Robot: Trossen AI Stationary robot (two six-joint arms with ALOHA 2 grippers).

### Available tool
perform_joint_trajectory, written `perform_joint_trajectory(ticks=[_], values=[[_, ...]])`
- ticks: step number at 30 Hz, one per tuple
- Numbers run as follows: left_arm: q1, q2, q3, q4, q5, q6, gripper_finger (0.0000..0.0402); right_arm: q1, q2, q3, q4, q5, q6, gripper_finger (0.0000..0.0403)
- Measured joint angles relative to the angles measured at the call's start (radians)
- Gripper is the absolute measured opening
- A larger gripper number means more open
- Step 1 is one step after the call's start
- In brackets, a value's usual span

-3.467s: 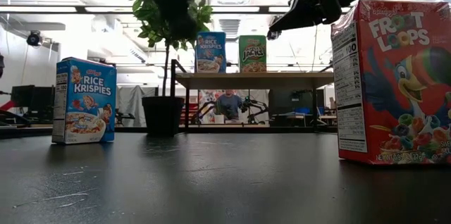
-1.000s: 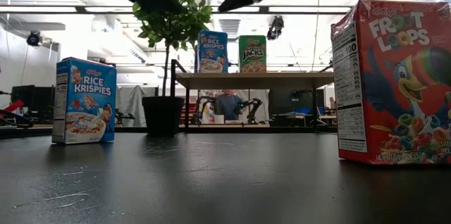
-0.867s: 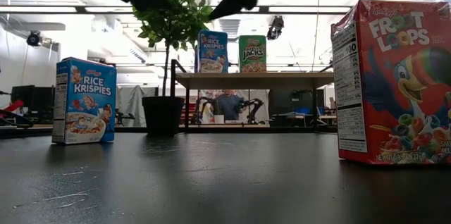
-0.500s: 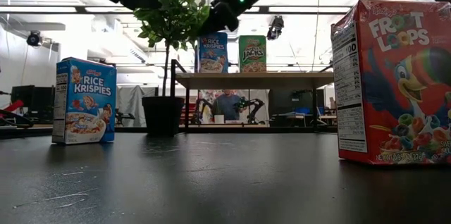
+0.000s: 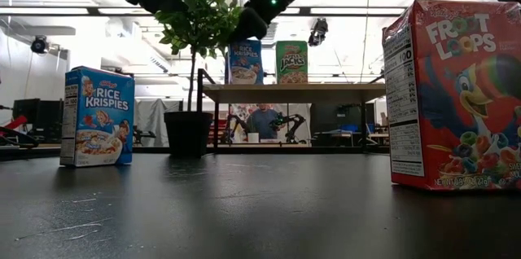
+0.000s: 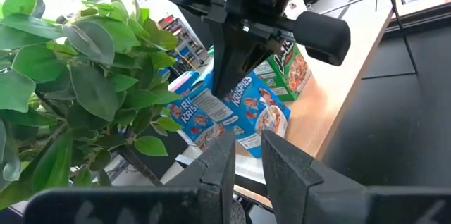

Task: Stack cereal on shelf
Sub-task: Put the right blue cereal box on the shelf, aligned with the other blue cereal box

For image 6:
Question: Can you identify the green leafy artificial tree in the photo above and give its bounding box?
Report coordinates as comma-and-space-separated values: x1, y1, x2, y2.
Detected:
0, 0, 184, 211

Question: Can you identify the wooden shelf with black frame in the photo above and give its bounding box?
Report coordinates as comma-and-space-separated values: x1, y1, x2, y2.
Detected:
160, 0, 420, 214

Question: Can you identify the storage rack with coloured bins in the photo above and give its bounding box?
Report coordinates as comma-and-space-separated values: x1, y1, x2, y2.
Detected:
156, 14, 211, 73

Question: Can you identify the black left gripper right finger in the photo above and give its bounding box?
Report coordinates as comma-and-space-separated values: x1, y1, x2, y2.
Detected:
261, 129, 451, 224

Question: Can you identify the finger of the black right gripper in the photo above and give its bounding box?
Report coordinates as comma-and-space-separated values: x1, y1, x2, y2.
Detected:
242, 39, 274, 74
206, 19, 249, 100

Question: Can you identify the Rice Krispies cereal box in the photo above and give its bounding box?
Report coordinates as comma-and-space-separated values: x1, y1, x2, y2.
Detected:
190, 70, 292, 159
164, 70, 227, 153

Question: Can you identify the Apple Jacks cereal box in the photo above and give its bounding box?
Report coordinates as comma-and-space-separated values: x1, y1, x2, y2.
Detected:
252, 40, 313, 102

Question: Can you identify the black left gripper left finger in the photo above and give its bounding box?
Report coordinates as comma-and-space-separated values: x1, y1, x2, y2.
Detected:
23, 130, 236, 224

